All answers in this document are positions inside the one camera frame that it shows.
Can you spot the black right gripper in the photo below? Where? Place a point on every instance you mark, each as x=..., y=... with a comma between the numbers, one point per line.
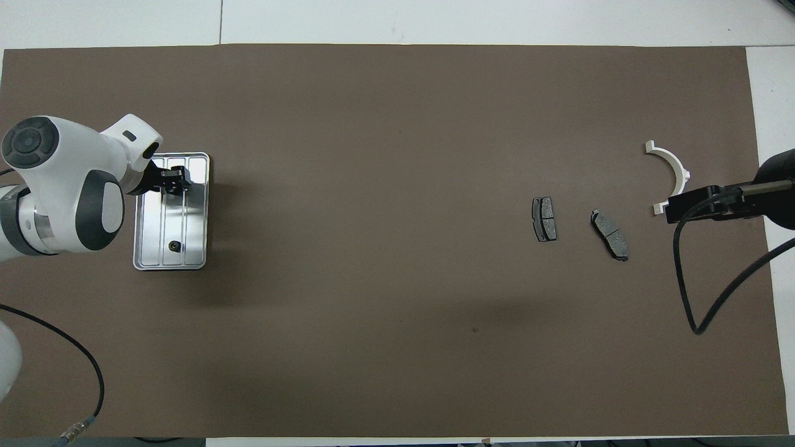
x=776, y=205

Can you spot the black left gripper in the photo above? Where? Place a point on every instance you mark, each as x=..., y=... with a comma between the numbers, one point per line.
x=150, y=180

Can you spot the small black bearing gear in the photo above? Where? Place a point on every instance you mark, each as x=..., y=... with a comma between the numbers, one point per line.
x=175, y=246

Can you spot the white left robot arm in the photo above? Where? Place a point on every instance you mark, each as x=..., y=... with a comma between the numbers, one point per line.
x=62, y=161

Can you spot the silver ribbed metal tray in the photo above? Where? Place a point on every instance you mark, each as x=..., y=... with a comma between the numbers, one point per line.
x=192, y=217

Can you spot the dark grey brake pad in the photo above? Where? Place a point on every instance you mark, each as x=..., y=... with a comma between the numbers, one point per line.
x=609, y=234
x=545, y=218

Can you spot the brown table mat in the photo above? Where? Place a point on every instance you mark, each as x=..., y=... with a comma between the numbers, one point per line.
x=397, y=310

